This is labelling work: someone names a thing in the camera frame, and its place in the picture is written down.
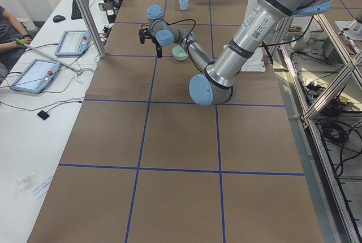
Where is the clear plastic bag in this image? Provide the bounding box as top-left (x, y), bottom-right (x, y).
top-left (14, 172), bottom-right (38, 198)

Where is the light blue plastic cup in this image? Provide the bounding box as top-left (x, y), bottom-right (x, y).
top-left (179, 0), bottom-right (189, 11)

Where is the seated person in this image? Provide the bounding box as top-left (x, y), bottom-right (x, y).
top-left (1, 6), bottom-right (35, 72)

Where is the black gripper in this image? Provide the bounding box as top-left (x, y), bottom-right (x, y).
top-left (149, 35), bottom-right (162, 58)

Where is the black computer mouse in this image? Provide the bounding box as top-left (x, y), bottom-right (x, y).
top-left (53, 15), bottom-right (66, 23)

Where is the near blue teach pendant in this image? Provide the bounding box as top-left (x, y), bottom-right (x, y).
top-left (10, 59), bottom-right (61, 94)

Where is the metal rod green handle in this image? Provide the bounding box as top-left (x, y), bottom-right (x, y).
top-left (15, 39), bottom-right (82, 75)

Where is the small black square pad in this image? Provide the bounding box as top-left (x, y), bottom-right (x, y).
top-left (37, 110), bottom-right (50, 120)

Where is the far blue teach pendant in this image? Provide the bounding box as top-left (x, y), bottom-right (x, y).
top-left (54, 31), bottom-right (91, 57)

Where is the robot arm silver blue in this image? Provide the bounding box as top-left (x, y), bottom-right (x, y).
top-left (139, 0), bottom-right (332, 106)

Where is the aluminium truss frame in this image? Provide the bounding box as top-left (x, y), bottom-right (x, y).
top-left (275, 15), bottom-right (361, 242)

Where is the black keyboard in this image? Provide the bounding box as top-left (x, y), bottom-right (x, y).
top-left (71, 0), bottom-right (89, 20)

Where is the blue teach pendant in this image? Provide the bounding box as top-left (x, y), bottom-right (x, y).
top-left (54, 31), bottom-right (91, 57)
top-left (10, 59), bottom-right (61, 94)

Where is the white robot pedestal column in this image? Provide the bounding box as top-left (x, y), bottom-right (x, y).
top-left (240, 0), bottom-right (266, 72)

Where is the aluminium frame post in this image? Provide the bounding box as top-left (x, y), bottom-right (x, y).
top-left (76, 0), bottom-right (106, 58)

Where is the mint green bowl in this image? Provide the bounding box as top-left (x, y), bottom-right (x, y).
top-left (172, 45), bottom-right (188, 61)

